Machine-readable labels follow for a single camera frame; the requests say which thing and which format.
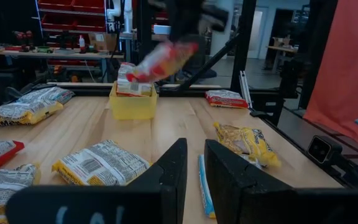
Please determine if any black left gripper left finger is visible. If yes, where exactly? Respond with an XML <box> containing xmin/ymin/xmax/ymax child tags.
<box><xmin>6</xmin><ymin>138</ymin><xmax>188</xmax><ymax>224</ymax></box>

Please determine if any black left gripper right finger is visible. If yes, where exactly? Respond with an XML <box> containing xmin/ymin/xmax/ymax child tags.
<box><xmin>204</xmin><ymin>139</ymin><xmax>358</xmax><ymax>224</ymax></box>

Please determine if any blue Maruchan ramen packet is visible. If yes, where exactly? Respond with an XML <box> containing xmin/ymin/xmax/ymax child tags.
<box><xmin>16</xmin><ymin>86</ymin><xmax>76</xmax><ymax>105</ymax></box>
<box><xmin>197</xmin><ymin>152</ymin><xmax>264</xmax><ymax>219</ymax></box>

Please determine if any black webcam box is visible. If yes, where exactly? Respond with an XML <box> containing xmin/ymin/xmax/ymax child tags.
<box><xmin>306</xmin><ymin>135</ymin><xmax>344</xmax><ymax>165</ymax></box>

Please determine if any cardboard box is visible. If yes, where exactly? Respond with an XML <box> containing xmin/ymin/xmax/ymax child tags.
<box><xmin>88</xmin><ymin>32</ymin><xmax>117</xmax><ymax>52</ymax></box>

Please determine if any wooden background table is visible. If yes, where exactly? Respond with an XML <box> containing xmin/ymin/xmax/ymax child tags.
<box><xmin>265</xmin><ymin>36</ymin><xmax>300</xmax><ymax>74</ymax></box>

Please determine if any red storage bin rack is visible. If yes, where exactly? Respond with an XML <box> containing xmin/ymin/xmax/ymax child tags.
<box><xmin>35</xmin><ymin>0</ymin><xmax>108</xmax><ymax>34</ymax></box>

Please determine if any cluttered workbench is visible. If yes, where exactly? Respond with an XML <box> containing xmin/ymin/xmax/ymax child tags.
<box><xmin>0</xmin><ymin>49</ymin><xmax>126</xmax><ymax>83</ymax></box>

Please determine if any green tool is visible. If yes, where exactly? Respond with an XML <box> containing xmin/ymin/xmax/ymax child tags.
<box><xmin>35</xmin><ymin>45</ymin><xmax>54</xmax><ymax>54</ymax></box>

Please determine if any orange curtain panel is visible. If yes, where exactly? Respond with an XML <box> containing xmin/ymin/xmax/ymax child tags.
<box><xmin>303</xmin><ymin>0</ymin><xmax>358</xmax><ymax>152</ymax></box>

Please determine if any red black power tool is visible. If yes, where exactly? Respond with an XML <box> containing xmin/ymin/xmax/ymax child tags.
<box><xmin>11</xmin><ymin>30</ymin><xmax>35</xmax><ymax>52</ymax></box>

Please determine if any black aluminium rig frame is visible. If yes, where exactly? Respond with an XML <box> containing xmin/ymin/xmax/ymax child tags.
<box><xmin>4</xmin><ymin>0</ymin><xmax>358</xmax><ymax>200</ymax></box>

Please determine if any silver aluminium rail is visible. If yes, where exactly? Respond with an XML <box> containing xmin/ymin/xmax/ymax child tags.
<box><xmin>239</xmin><ymin>70</ymin><xmax>254</xmax><ymax>109</ymax></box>

